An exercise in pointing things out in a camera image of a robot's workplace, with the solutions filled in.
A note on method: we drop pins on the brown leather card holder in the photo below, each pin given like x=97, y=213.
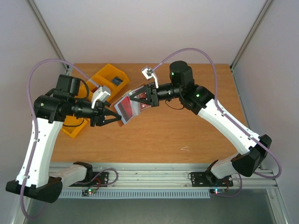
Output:
x=134, y=105

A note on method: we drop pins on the right small circuit board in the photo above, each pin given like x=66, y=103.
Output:
x=218, y=191

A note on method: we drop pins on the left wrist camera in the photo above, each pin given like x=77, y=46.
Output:
x=101, y=94

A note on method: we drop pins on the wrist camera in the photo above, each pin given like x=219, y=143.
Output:
x=150, y=74
x=101, y=94

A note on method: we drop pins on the aluminium frame post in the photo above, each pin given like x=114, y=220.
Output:
x=43, y=25
x=253, y=29

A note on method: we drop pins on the red credit card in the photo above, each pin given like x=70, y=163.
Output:
x=125, y=109
x=143, y=106

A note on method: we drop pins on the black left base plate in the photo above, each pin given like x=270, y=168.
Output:
x=102, y=179

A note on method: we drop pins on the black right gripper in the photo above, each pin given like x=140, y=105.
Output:
x=153, y=94

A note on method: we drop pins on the blue card in bin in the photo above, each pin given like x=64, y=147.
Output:
x=117, y=81

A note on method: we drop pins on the small circuit board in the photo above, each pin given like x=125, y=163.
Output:
x=88, y=192
x=218, y=191

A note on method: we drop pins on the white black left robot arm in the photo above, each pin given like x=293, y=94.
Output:
x=49, y=113

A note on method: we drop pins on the left aluminium frame post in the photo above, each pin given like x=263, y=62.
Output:
x=43, y=25

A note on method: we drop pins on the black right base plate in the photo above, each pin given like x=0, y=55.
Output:
x=198, y=179

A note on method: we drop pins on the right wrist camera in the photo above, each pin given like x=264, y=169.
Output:
x=150, y=74

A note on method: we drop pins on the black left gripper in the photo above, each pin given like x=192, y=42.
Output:
x=99, y=113

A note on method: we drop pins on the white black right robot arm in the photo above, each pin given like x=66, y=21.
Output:
x=251, y=147

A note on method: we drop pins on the yellow bin near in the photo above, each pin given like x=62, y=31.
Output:
x=72, y=126

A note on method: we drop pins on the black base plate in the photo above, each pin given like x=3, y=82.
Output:
x=102, y=179
x=198, y=179

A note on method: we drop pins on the right aluminium frame post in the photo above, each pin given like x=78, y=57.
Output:
x=253, y=29

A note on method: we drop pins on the left small circuit board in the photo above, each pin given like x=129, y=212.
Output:
x=88, y=192

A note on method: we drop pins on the grey slotted cable duct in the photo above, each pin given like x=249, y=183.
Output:
x=136, y=194

